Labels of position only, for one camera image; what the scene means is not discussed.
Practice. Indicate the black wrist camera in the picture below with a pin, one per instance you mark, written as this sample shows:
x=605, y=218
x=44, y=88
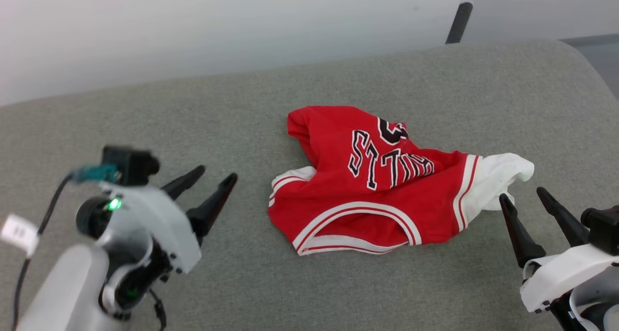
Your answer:
x=130, y=164
x=604, y=229

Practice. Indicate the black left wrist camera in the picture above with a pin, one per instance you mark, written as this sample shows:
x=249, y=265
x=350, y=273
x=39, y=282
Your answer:
x=130, y=164

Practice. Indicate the red and white basketball jersey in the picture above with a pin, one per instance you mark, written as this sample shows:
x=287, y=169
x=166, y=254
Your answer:
x=348, y=200

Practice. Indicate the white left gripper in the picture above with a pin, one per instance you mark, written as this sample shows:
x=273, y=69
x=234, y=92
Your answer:
x=154, y=219

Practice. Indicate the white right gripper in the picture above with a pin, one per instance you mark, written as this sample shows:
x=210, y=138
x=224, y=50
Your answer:
x=561, y=275

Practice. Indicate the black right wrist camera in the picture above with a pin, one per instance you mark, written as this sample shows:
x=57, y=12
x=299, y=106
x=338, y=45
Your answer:
x=604, y=229

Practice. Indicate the dark slanted pole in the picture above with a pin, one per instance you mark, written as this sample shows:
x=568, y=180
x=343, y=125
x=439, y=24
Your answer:
x=458, y=23

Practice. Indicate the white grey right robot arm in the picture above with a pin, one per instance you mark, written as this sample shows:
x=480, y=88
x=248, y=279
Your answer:
x=595, y=307

